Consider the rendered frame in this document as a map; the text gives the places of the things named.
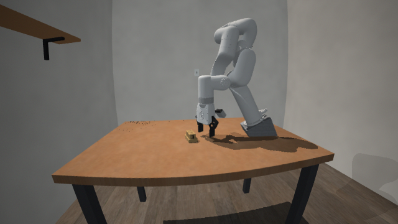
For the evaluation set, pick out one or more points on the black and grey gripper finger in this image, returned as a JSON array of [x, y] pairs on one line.
[[200, 127], [212, 128]]

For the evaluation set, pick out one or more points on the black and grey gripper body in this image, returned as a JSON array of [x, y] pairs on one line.
[[205, 112]]

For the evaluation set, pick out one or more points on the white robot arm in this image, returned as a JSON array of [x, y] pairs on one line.
[[242, 73]]

